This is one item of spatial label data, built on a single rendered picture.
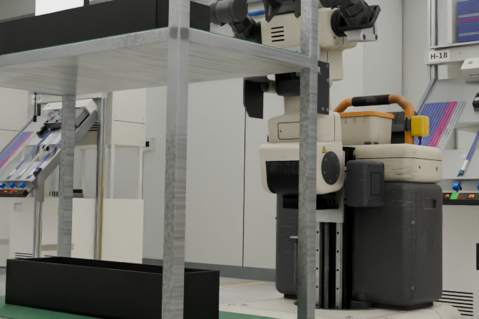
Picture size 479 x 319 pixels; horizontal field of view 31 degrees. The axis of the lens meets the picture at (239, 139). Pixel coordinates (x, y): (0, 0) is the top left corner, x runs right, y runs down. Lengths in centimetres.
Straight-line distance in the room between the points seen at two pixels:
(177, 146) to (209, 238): 556
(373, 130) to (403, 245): 40
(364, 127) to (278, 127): 33
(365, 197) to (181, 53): 117
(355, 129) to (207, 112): 438
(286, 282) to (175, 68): 153
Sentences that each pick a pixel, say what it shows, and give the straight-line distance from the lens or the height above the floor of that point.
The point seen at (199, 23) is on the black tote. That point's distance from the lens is 195.
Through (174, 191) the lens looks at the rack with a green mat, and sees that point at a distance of 160.
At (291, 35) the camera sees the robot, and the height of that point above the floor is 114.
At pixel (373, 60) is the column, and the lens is 581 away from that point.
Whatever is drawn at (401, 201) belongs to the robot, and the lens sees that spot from 277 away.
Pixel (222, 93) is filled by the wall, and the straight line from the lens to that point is 714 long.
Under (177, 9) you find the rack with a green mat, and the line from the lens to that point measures 165.
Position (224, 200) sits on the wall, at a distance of 704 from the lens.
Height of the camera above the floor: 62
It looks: 4 degrees up
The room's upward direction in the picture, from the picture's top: 1 degrees clockwise
